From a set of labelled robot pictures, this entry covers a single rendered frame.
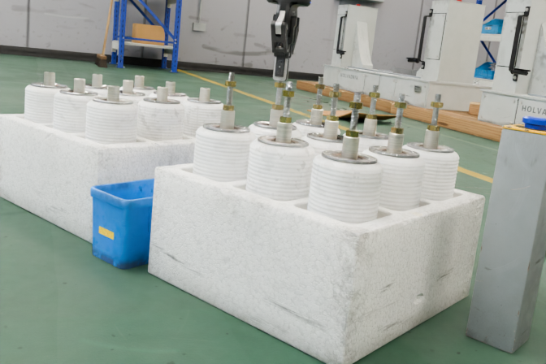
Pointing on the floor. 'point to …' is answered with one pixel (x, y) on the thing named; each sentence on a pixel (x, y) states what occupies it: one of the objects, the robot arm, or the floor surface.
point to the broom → (107, 23)
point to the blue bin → (123, 222)
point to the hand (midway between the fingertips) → (281, 68)
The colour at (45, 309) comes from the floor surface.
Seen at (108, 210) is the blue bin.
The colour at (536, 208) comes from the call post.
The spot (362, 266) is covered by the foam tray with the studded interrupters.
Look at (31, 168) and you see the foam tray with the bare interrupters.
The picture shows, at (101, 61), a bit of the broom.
